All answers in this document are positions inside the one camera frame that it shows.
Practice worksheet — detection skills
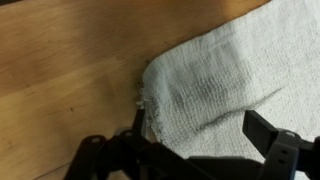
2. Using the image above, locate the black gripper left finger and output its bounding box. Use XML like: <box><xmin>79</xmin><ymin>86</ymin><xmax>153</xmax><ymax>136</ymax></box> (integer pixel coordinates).
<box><xmin>63</xmin><ymin>108</ymin><xmax>188</xmax><ymax>180</ymax></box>

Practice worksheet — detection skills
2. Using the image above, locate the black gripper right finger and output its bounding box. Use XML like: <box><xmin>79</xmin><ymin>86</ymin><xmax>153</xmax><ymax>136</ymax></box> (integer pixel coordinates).
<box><xmin>242</xmin><ymin>109</ymin><xmax>320</xmax><ymax>180</ymax></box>

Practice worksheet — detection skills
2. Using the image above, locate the white woven towel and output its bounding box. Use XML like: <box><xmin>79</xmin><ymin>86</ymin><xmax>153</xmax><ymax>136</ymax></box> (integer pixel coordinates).
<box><xmin>134</xmin><ymin>0</ymin><xmax>320</xmax><ymax>180</ymax></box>

